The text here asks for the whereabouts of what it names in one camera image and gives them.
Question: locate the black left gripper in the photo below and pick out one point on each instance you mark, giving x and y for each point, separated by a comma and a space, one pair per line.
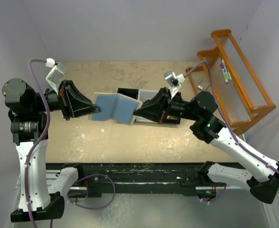
73, 102

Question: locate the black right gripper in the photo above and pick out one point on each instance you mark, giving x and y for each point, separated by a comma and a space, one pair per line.
158, 108

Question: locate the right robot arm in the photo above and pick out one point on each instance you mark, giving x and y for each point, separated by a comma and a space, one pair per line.
259, 174

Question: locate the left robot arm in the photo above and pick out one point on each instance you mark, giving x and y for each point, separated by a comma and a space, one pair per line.
29, 113

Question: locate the gold cards in bin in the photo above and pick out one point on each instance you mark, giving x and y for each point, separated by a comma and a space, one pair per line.
172, 118

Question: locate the orange wooden rack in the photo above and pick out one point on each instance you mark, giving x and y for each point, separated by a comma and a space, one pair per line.
247, 102

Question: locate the markers on rack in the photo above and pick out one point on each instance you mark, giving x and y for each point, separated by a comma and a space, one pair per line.
226, 74

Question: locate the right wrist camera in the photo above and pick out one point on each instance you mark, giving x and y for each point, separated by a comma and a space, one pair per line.
174, 82

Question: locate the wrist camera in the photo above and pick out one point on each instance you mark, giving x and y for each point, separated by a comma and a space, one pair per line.
54, 77
174, 82

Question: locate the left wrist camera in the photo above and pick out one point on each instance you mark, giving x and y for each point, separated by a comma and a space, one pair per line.
54, 77

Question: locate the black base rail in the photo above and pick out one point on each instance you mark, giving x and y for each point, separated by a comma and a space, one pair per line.
138, 178

